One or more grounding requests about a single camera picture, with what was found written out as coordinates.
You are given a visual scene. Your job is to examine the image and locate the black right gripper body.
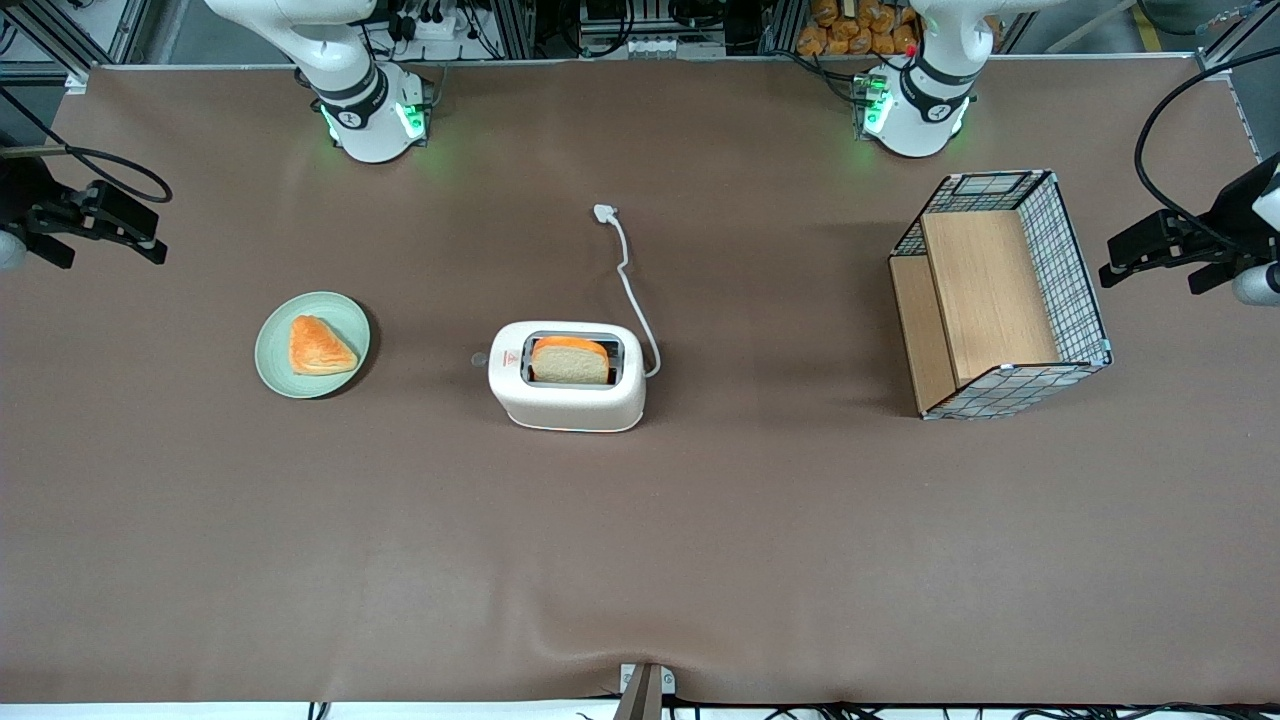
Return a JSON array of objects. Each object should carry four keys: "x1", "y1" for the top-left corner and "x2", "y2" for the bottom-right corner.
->
[{"x1": 0, "y1": 155, "x2": 106, "y2": 269}]

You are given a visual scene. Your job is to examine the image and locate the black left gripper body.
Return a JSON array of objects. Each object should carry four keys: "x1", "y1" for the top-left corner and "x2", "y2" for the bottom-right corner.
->
[{"x1": 1165, "y1": 152, "x2": 1279, "y2": 263}]

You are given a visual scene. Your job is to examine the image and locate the white toaster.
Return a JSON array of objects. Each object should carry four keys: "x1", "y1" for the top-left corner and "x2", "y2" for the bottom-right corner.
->
[{"x1": 488, "y1": 321, "x2": 647, "y2": 433}]

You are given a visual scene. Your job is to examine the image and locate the wooden step shelf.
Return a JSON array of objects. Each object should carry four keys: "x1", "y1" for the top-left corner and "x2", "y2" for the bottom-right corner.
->
[{"x1": 890, "y1": 210, "x2": 1061, "y2": 413}]

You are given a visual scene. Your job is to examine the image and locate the pale green plate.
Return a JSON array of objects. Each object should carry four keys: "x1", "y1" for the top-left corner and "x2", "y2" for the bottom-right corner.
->
[{"x1": 255, "y1": 291, "x2": 371, "y2": 399}]

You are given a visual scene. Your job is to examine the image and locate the triangular orange pastry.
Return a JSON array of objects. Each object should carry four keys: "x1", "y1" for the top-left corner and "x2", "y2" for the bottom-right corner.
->
[{"x1": 289, "y1": 315, "x2": 359, "y2": 376}]

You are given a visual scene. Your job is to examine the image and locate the pile of orange bread rolls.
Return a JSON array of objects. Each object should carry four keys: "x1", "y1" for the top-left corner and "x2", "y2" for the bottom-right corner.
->
[{"x1": 797, "y1": 0, "x2": 919, "y2": 57}]

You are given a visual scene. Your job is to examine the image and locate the white power strip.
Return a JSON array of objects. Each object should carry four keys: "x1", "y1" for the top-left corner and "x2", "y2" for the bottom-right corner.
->
[{"x1": 395, "y1": 0, "x2": 471, "y2": 41}]

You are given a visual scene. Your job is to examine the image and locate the toast slice with orange crust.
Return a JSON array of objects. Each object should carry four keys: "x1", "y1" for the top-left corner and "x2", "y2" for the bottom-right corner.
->
[{"x1": 530, "y1": 336, "x2": 611, "y2": 386}]

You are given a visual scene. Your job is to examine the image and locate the black white wire basket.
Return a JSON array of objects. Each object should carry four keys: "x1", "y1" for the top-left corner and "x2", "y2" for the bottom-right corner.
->
[{"x1": 889, "y1": 170, "x2": 1113, "y2": 421}]

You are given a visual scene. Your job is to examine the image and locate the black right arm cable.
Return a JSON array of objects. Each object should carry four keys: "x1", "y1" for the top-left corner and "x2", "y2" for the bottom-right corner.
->
[{"x1": 0, "y1": 88, "x2": 173, "y2": 204}]

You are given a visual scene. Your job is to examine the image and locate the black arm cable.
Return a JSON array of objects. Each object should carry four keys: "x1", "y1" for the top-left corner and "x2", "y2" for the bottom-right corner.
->
[
  {"x1": 1135, "y1": 47, "x2": 1280, "y2": 251},
  {"x1": 0, "y1": 88, "x2": 173, "y2": 204}
]

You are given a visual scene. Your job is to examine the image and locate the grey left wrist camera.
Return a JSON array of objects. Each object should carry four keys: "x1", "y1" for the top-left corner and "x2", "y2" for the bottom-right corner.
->
[{"x1": 1190, "y1": 260, "x2": 1280, "y2": 307}]

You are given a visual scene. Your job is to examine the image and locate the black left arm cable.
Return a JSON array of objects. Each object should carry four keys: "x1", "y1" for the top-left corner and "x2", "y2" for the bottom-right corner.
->
[{"x1": 1135, "y1": 47, "x2": 1280, "y2": 251}]

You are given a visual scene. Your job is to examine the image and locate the white toaster power cord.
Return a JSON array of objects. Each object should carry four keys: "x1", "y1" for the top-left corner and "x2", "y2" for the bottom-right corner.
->
[{"x1": 594, "y1": 204, "x2": 662, "y2": 379}]

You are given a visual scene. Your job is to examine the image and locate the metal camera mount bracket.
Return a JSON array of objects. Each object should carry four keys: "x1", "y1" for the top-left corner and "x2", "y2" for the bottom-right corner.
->
[{"x1": 618, "y1": 662, "x2": 676, "y2": 720}]

